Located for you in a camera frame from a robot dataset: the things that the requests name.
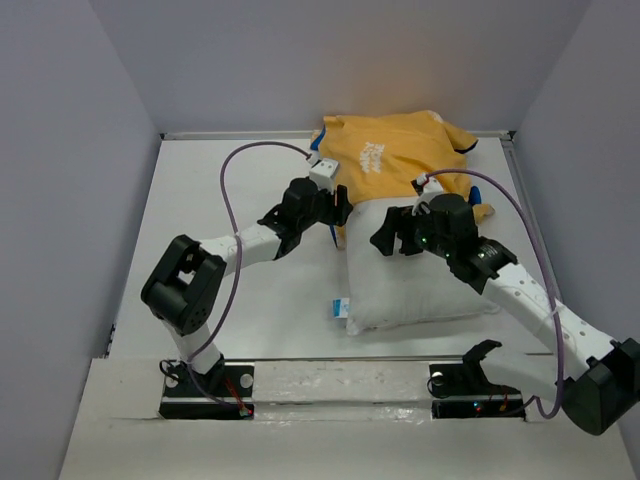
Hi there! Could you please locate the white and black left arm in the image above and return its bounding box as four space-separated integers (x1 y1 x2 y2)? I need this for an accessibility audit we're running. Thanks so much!
141 177 353 395

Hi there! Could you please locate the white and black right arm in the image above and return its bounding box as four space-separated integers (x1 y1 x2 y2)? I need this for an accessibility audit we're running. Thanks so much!
370 194 639 436

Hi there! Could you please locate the white front board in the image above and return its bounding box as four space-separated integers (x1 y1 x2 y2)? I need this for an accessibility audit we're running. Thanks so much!
61 359 635 479

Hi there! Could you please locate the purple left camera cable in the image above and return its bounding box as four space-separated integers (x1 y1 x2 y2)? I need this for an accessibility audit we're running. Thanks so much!
187 141 316 414

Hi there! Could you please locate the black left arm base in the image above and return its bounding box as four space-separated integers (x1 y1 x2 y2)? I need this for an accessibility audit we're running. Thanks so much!
158 360 255 421

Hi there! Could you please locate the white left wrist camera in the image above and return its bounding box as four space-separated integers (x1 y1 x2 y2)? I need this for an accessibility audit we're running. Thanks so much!
309 159 340 194

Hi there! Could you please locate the white pillow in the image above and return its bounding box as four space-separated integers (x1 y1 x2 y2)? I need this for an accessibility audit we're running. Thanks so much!
345 198 500 335

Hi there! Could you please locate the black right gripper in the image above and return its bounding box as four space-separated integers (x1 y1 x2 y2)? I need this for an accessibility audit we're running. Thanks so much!
369 203 454 259

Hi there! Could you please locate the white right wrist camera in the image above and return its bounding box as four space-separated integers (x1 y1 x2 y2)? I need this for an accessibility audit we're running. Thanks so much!
411 173 444 215

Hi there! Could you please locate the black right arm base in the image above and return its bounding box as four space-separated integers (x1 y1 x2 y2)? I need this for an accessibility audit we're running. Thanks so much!
426 340 526 420

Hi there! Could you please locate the yellow pillowcase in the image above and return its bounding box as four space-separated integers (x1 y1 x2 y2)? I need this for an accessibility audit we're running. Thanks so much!
308 110 496 250

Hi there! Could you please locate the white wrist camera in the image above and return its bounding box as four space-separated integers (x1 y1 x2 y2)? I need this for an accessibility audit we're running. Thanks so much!
309 159 340 194
411 173 444 215

